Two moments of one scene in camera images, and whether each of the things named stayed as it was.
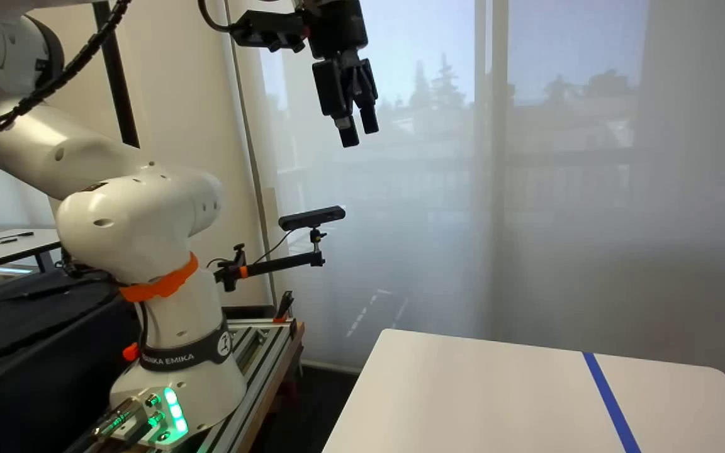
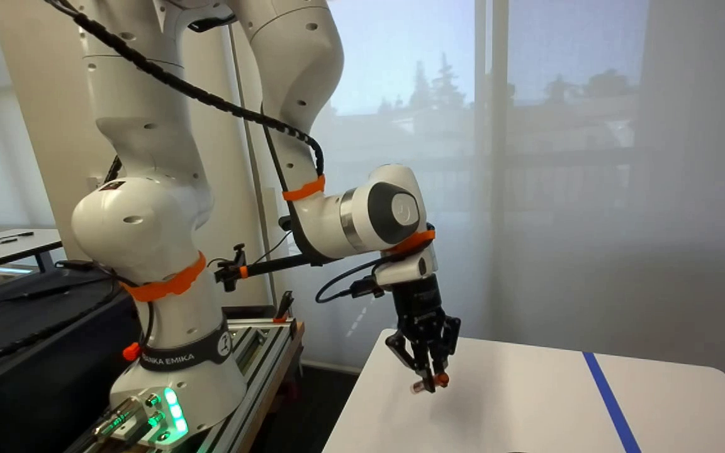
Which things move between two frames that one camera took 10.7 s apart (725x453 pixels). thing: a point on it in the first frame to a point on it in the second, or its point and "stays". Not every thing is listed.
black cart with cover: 37,358 stays
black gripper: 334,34 to 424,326
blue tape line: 606,400 stays
